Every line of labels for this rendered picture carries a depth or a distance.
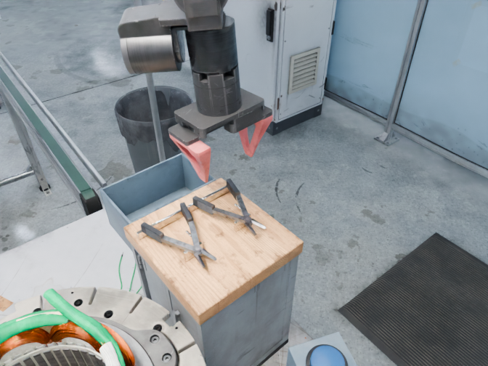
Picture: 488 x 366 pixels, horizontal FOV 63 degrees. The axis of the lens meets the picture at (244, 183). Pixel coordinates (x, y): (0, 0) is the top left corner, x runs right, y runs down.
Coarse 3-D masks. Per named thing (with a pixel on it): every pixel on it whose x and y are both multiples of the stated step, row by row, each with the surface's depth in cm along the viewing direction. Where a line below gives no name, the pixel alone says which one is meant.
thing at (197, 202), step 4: (196, 196) 62; (192, 200) 62; (196, 200) 62; (200, 200) 61; (204, 200) 61; (196, 204) 62; (200, 204) 61; (204, 204) 61; (208, 204) 61; (212, 204) 61; (200, 208) 62; (204, 208) 61; (208, 208) 61; (212, 208) 60; (208, 212) 61; (212, 212) 61
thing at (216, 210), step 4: (216, 208) 61; (220, 208) 61; (216, 212) 60; (220, 212) 60; (224, 212) 60; (228, 212) 60; (224, 216) 60; (228, 216) 60; (232, 216) 59; (236, 216) 59; (240, 216) 59; (244, 216) 59; (236, 220) 59; (240, 220) 59
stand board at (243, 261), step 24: (192, 192) 67; (192, 216) 63; (216, 216) 63; (264, 216) 63; (144, 240) 59; (216, 240) 59; (240, 240) 59; (264, 240) 59; (288, 240) 59; (168, 264) 55; (192, 264) 55; (216, 264) 55; (240, 264) 55; (264, 264) 55; (168, 288) 55; (192, 288) 52; (216, 288) 52; (240, 288) 53; (192, 312) 51; (216, 312) 52
